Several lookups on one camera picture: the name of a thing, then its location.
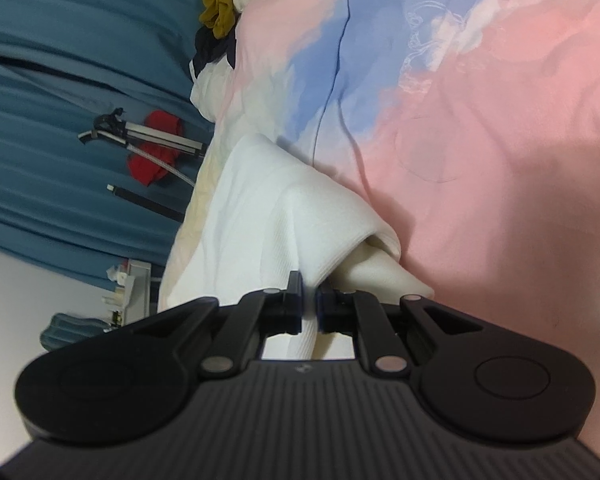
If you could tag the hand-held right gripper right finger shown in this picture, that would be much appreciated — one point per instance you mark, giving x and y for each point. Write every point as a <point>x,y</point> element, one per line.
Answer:
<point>325,310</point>

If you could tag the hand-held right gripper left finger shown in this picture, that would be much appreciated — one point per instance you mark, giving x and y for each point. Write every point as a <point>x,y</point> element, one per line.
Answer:
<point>296,310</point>

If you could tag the white garment with black stripe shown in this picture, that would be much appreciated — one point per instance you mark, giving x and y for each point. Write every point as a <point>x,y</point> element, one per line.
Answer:
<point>260,220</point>

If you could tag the white dressing table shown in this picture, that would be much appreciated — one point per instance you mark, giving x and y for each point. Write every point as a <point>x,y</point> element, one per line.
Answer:
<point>137,285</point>

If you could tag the red cloth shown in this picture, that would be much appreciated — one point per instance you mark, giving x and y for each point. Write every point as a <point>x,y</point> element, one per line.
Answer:
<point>145,167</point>

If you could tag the pastel pink bed blanket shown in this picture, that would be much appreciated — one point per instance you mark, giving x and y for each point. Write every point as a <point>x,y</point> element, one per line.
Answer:
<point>455,135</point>

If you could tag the garment steamer stand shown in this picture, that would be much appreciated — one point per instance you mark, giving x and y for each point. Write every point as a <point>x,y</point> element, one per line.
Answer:
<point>150,134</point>

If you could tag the white fleece garment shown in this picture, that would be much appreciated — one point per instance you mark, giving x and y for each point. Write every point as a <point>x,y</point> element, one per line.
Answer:
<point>205,95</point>

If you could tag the blue curtain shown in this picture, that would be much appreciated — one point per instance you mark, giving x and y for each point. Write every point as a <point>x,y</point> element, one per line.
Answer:
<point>40,195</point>
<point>80,10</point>

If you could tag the mustard yellow garment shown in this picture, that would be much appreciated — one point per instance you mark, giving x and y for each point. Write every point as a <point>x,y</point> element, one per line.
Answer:
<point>217,10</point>

